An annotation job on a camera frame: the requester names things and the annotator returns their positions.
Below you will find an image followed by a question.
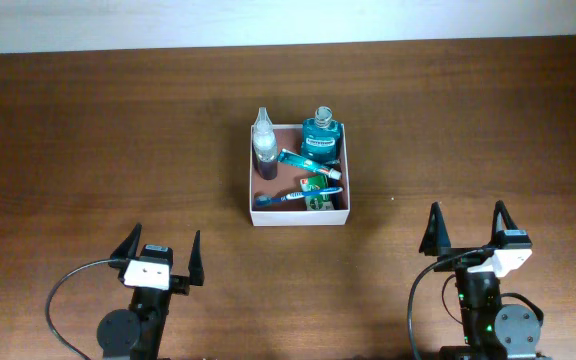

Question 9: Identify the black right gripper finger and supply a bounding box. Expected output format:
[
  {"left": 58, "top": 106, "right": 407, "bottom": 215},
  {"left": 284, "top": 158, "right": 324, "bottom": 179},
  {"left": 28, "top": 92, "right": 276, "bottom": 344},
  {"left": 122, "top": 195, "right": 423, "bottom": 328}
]
[
  {"left": 490, "top": 200, "right": 518, "bottom": 245},
  {"left": 419, "top": 202, "right": 452, "bottom": 256}
]

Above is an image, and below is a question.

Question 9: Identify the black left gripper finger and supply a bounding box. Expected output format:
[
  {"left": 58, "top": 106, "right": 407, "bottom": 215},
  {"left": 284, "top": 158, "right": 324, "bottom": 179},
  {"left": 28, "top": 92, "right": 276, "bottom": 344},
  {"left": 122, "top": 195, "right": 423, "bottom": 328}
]
[
  {"left": 188, "top": 230, "right": 205, "bottom": 286},
  {"left": 110, "top": 223, "right": 142, "bottom": 259}
]

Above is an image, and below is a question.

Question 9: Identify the pink white box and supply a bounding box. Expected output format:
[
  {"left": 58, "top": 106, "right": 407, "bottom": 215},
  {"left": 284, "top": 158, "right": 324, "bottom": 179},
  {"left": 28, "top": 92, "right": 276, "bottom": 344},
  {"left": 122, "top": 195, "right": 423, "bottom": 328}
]
[{"left": 248, "top": 135, "right": 351, "bottom": 226}]

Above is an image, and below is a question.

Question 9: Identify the blue disposable razor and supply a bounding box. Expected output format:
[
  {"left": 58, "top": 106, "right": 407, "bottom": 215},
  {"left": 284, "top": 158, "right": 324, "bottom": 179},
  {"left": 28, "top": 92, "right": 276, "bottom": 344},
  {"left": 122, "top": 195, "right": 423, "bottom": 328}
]
[{"left": 330, "top": 192, "right": 346, "bottom": 210}]

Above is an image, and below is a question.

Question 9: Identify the green white toothpaste tube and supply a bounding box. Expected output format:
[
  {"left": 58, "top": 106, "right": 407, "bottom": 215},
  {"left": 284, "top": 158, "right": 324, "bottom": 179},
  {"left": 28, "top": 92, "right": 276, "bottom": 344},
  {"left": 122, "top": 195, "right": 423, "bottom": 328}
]
[{"left": 278, "top": 149, "right": 342, "bottom": 180}]

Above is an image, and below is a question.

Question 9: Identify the blue white toothbrush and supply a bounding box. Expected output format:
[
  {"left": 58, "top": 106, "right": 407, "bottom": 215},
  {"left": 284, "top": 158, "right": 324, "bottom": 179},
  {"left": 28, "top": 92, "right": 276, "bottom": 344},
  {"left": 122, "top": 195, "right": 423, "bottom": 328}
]
[{"left": 254, "top": 187, "right": 343, "bottom": 207}]

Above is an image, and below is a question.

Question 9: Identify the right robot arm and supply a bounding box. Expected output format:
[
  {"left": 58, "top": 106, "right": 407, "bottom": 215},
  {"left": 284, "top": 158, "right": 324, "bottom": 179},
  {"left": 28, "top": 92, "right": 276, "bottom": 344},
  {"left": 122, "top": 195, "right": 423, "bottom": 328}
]
[{"left": 406, "top": 200, "right": 545, "bottom": 360}]

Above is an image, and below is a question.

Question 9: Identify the teal mouthwash bottle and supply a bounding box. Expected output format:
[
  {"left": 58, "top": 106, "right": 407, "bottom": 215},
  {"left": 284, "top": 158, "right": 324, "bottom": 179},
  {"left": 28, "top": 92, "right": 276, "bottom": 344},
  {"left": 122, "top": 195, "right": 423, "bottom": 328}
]
[{"left": 300, "top": 106, "right": 342, "bottom": 163}]

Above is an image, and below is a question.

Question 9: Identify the purple foam soap pump bottle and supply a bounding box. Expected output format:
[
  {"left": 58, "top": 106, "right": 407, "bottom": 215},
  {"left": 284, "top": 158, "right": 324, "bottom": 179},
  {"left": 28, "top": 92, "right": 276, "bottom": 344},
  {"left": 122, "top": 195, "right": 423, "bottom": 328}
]
[{"left": 252, "top": 107, "right": 278, "bottom": 180}]

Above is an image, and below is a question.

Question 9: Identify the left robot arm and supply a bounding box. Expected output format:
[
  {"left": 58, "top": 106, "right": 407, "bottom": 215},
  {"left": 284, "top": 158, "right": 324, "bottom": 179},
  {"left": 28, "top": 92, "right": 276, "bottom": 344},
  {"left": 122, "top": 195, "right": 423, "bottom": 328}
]
[{"left": 97, "top": 224, "right": 205, "bottom": 360}]

